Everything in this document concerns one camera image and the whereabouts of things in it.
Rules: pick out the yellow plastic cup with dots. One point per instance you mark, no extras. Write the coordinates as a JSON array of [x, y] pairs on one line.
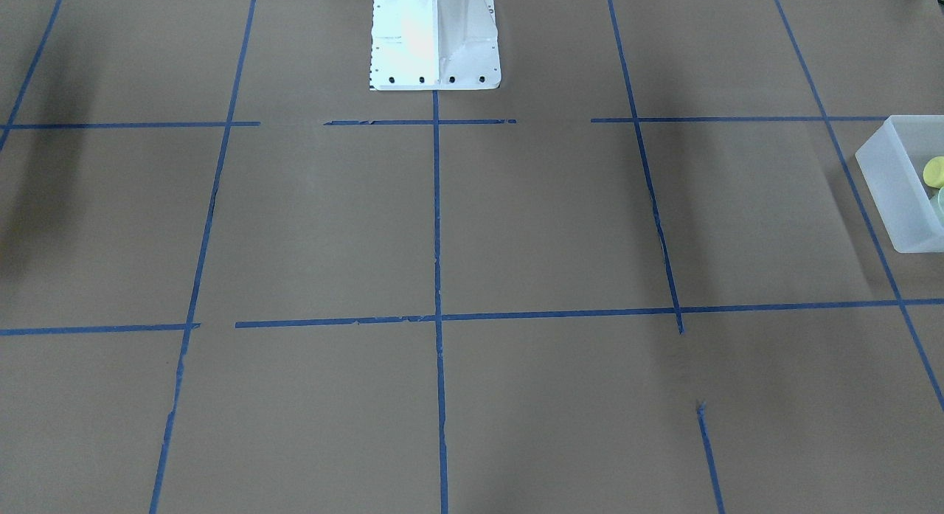
[[933, 173]]

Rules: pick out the light green bowl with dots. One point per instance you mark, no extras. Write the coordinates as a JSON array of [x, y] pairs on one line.
[[937, 202]]

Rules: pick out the translucent plastic storage box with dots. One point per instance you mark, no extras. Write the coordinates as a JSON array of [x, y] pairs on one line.
[[892, 162]]

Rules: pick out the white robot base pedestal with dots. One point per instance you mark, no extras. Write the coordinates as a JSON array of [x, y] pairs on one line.
[[434, 45]]

